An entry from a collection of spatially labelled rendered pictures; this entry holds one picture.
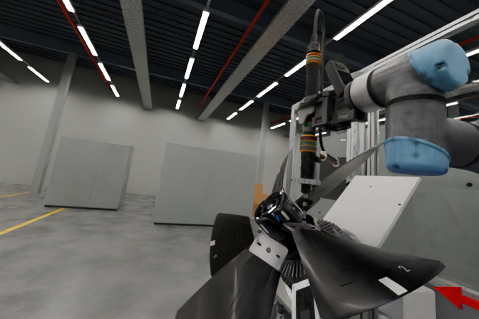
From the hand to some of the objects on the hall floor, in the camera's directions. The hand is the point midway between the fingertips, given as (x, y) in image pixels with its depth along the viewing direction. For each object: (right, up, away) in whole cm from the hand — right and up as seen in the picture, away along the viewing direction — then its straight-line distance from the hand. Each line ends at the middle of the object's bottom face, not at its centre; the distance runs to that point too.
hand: (304, 110), depth 64 cm
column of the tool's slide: (+26, -162, +26) cm, 166 cm away
